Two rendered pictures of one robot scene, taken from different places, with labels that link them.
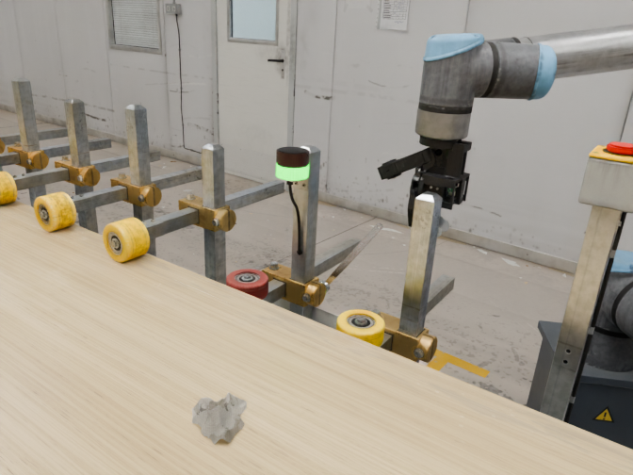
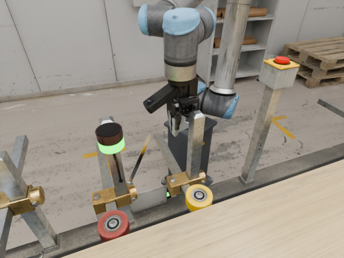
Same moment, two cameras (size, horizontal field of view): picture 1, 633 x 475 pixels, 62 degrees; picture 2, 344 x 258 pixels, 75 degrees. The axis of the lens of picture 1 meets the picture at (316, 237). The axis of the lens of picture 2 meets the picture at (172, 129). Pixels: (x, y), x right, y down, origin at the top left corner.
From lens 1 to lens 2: 0.67 m
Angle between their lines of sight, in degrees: 49
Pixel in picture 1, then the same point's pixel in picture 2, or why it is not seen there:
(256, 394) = not seen: outside the picture
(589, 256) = (270, 109)
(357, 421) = (280, 249)
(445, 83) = (191, 47)
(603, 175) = (284, 76)
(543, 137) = (73, 30)
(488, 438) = (302, 206)
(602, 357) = not seen: hidden behind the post
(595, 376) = not seen: hidden behind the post
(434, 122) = (188, 72)
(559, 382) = (256, 156)
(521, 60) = (209, 20)
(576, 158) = (93, 37)
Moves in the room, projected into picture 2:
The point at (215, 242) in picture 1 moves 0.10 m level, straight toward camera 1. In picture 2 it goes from (37, 214) to (64, 228)
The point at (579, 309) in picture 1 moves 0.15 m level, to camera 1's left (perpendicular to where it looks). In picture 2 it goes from (265, 129) to (250, 153)
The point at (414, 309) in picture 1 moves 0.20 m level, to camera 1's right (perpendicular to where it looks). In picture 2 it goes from (197, 167) to (223, 136)
